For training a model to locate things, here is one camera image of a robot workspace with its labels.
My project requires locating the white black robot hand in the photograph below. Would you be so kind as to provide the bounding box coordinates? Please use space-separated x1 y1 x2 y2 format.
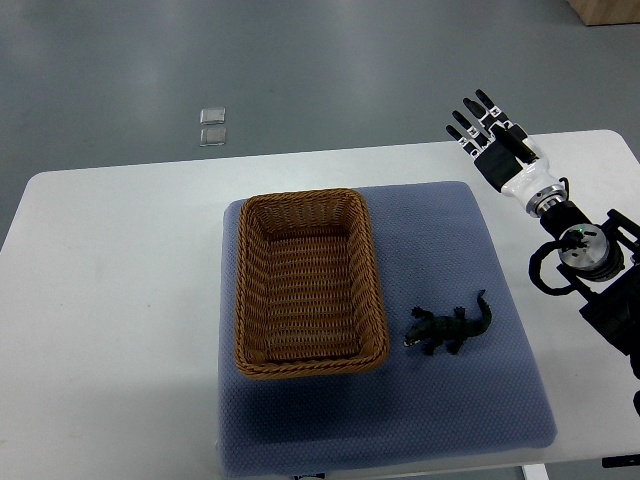
445 89 566 216

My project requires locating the dark toy crocodile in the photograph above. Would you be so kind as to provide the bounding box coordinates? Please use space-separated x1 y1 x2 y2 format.
403 289 493 356

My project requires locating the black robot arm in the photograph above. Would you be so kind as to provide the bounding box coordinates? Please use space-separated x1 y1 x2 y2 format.
446 89 639 372

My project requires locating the brown wicker basket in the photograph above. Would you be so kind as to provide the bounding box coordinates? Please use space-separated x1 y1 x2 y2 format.
234 188 390 380

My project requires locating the blue-grey fabric mat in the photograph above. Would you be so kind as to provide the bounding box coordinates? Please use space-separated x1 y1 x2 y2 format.
218 182 557 477

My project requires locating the wooden box corner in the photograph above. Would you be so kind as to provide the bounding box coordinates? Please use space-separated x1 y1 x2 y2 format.
568 0 639 26

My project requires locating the upper metal floor plate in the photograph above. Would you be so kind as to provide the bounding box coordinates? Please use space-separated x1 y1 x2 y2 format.
199 107 226 125

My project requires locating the white table leg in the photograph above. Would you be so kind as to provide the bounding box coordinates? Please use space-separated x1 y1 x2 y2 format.
521 463 550 480

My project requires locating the black table control panel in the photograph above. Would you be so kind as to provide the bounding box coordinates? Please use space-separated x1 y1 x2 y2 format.
601 454 640 469

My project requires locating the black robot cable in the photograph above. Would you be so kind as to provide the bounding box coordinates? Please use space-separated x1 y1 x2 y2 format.
528 238 576 296

